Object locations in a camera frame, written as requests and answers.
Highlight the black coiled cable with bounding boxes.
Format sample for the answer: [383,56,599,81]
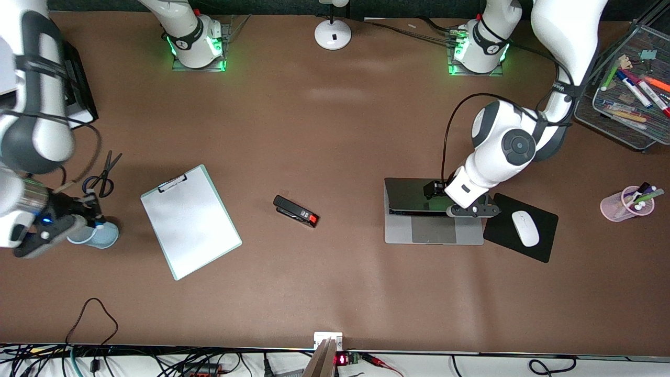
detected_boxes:
[528,356,577,375]

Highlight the green marker white body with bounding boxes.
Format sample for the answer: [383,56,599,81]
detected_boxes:
[601,63,620,93]

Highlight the black handled scissors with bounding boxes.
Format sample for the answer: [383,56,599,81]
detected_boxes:
[82,151,123,198]

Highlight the red black wire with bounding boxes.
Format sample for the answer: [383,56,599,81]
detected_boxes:
[361,353,405,377]

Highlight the silver laptop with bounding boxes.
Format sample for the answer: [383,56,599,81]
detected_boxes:
[384,177,485,246]

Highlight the black stapler red tip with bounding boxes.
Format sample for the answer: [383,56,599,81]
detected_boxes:
[273,195,319,229]

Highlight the orange highlighter marker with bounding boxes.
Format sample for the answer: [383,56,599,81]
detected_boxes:
[640,75,670,93]

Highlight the black table cable bundle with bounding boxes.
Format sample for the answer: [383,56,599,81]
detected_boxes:
[365,17,471,47]

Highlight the pink translucent cup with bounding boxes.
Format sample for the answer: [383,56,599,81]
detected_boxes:
[600,186,655,223]

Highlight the white clipboard green edge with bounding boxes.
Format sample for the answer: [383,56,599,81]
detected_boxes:
[140,164,243,281]

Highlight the white lamp base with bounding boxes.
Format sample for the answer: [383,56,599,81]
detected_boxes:
[314,0,352,51]

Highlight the black power strip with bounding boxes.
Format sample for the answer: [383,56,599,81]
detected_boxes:
[178,363,221,377]

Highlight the black braided cable loop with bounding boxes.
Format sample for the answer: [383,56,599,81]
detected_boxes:
[65,297,119,347]

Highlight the red capped white marker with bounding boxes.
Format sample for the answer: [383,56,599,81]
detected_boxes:
[624,69,670,118]

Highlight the white computer mouse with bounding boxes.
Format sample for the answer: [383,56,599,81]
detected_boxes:
[511,210,540,248]

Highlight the light blue pen cup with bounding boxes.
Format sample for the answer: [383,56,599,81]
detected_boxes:
[67,220,119,249]

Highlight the yellow pencil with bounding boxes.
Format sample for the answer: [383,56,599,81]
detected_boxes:
[606,109,650,124]

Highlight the black wire mesh tray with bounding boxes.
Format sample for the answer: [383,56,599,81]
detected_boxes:
[574,21,670,153]

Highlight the white blue pen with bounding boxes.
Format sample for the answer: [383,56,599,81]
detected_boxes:
[601,99,638,113]

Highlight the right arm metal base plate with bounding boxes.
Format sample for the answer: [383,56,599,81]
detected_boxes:
[172,21,229,72]

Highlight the black stacked paper trays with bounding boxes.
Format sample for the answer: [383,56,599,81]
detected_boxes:
[0,39,99,129]

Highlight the green marker in cup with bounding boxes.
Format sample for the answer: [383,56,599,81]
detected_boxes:
[632,188,665,207]

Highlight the blue capped white marker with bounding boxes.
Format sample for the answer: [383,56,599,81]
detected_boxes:
[616,71,653,109]

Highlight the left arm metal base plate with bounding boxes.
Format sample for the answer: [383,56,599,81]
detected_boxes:
[448,55,505,77]

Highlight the purple black marker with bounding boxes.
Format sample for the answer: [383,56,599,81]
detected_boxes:
[626,182,651,205]

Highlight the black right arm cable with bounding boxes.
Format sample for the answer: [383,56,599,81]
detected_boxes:
[52,110,103,185]

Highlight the white mounting block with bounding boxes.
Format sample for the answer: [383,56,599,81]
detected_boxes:
[314,331,343,351]

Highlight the grey camera pole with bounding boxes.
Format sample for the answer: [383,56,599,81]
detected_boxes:
[303,338,338,377]

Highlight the black mouse pad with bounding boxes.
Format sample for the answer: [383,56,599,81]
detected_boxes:
[483,193,559,263]

